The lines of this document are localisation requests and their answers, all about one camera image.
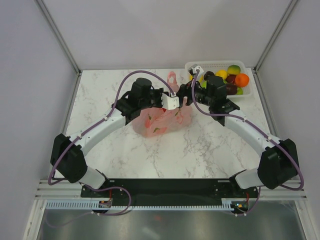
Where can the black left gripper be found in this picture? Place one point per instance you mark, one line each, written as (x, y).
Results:
(159, 92)

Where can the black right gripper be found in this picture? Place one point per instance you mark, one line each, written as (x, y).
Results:
(185, 90)

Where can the pink plastic bag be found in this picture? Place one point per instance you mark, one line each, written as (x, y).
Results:
(153, 122)

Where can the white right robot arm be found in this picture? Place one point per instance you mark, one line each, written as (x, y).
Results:
(278, 165)

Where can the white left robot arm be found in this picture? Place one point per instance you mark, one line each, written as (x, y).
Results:
(69, 152)

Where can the dark red fake apple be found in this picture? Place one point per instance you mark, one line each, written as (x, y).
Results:
(231, 89)

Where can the yellow fake apple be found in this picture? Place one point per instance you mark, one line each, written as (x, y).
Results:
(199, 79)

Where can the dark purple fake fruit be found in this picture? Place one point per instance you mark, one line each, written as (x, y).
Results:
(209, 74)

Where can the yellow fake lemon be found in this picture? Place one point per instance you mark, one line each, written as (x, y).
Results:
(222, 73)

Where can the small green fake fruit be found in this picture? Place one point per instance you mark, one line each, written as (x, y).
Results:
(239, 91)

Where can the orange fake orange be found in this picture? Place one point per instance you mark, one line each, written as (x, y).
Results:
(241, 80)

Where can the yellow green fake mango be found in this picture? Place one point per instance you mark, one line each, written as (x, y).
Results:
(233, 70)

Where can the white plastic basket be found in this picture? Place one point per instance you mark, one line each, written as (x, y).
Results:
(216, 65)

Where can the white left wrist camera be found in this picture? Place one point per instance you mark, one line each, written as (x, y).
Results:
(170, 101)

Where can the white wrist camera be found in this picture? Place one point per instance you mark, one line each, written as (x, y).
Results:
(195, 70)
(170, 101)

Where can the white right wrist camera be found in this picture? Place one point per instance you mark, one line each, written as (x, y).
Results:
(195, 70)

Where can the left aluminium frame post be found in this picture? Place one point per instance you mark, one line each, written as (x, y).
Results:
(58, 35)

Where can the aluminium frame post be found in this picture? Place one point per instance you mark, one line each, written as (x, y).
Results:
(58, 35)
(276, 33)

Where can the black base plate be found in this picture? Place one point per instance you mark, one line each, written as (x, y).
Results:
(180, 192)

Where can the right aluminium frame post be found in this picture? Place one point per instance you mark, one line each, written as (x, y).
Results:
(276, 33)

